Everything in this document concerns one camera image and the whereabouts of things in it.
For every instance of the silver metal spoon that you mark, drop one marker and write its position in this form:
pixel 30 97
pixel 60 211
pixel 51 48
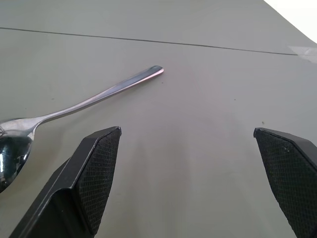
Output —
pixel 81 104

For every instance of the clear tape patch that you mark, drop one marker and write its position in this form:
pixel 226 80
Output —
pixel 304 51

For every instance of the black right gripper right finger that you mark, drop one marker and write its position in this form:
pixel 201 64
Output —
pixel 292 178

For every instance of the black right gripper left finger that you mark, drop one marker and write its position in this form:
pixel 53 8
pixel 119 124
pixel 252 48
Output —
pixel 81 188

